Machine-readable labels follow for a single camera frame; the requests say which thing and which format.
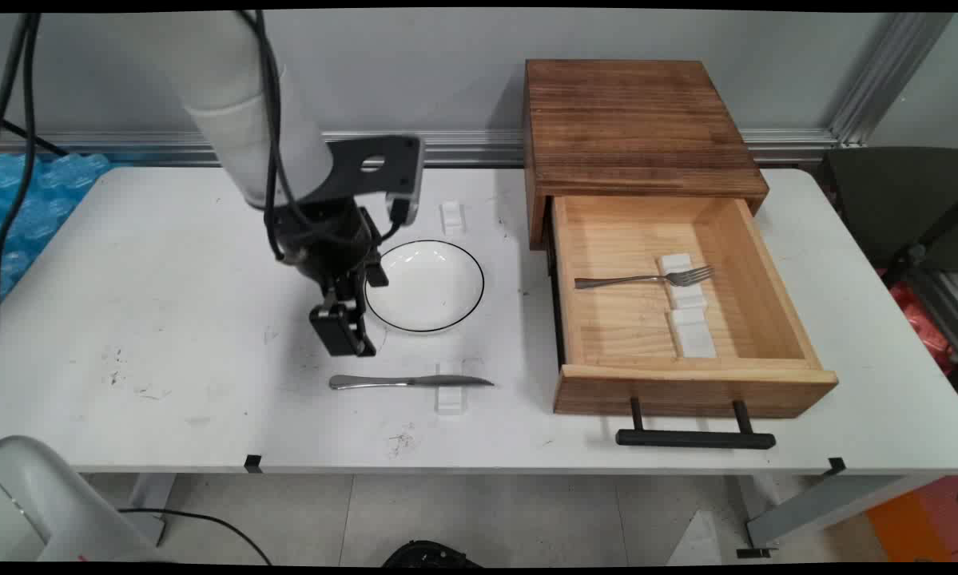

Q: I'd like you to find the grey table leg with foot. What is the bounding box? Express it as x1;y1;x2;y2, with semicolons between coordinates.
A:
736;474;909;559

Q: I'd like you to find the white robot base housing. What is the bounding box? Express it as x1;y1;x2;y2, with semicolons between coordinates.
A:
0;435;168;564

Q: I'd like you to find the silver fork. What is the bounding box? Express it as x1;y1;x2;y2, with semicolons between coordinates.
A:
574;265;716;291

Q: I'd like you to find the thin black background cable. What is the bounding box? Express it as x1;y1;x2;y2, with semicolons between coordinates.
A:
0;118;70;157

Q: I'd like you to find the orange box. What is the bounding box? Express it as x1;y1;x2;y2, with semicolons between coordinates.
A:
866;477;958;562

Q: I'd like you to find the black round floor object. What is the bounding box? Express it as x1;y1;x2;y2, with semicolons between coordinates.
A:
383;541;481;568

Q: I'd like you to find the slanted aluminium profile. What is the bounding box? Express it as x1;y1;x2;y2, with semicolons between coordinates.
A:
829;12;956;149

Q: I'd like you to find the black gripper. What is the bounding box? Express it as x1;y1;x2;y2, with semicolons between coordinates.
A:
267;200;389;358

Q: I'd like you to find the light wooden drawer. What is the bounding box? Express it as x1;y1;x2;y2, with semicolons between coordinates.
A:
549;194;839;418

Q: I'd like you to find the red plastic bag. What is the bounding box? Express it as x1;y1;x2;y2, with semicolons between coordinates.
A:
878;268;958;400

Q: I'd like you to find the blue bubble wrap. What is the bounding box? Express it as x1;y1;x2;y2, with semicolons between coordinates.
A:
0;152;112;304

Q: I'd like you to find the long black cable bundle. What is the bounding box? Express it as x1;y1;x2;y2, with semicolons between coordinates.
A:
0;10;297;368

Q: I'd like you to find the silver table knife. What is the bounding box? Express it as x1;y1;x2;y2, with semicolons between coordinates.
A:
328;374;495;391

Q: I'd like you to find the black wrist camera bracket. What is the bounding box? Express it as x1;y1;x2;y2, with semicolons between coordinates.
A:
317;135;426;225

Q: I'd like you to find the horizontal aluminium rail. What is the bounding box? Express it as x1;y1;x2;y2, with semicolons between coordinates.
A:
0;129;839;169

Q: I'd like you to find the black drawer handle bar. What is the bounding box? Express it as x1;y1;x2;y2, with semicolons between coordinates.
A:
616;397;777;450

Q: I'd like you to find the white plate with black rim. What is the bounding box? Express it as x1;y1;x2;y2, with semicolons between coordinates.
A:
364;240;486;334

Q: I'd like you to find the short black camera cable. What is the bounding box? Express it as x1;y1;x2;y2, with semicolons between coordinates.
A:
379;200;412;242

